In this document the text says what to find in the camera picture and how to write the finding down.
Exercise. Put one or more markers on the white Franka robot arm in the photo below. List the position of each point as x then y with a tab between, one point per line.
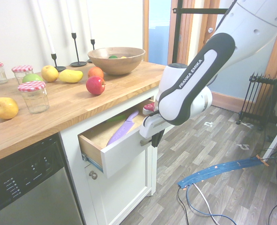
192	77

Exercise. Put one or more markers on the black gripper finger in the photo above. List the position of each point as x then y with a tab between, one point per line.
161	134
154	141

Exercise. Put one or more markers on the white taper candle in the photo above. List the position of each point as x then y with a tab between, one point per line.
89	20
70	16
46	28

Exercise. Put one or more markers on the orange peach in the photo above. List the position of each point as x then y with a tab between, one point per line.
95	72

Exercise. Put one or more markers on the metal cabinet door knob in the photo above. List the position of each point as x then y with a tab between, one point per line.
93	174

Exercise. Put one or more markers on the purple sheathed Cuisinart knife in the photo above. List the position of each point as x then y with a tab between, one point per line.
122	131

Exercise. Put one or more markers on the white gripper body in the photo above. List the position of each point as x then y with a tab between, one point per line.
152	125

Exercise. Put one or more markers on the white kitchen cabinet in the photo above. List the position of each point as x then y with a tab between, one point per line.
119	194

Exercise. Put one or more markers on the large yellow round fruit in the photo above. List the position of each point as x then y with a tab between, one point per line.
4	108

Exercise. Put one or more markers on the black oil radiator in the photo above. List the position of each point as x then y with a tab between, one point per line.
260	98

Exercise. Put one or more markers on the yellow pear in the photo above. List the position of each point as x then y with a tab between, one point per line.
49	73

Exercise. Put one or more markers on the green fruit in bowl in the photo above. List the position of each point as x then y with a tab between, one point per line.
112	56

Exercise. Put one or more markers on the wooden bowl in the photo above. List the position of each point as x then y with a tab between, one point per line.
116	63

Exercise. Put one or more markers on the red white patterned utensil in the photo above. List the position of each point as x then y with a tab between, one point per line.
148	107

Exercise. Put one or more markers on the stainless steel dishwasher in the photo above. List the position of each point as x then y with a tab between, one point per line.
28	187

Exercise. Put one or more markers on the red apple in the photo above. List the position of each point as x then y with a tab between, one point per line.
95	85

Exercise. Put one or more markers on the white wooden drawer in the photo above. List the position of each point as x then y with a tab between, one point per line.
126	152

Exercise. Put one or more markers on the green apple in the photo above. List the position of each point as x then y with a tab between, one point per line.
31	77

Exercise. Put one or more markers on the green sheathed knife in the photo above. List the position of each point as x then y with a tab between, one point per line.
116	118

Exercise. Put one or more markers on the wooden door frame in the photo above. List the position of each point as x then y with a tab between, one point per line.
145	30

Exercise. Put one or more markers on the yellow mango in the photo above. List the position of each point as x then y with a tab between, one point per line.
70	76

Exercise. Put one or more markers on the black candle holder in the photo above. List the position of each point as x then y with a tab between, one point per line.
92	48
77	54
56	64

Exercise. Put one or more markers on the black metal stand frame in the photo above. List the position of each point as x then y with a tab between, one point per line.
179	35

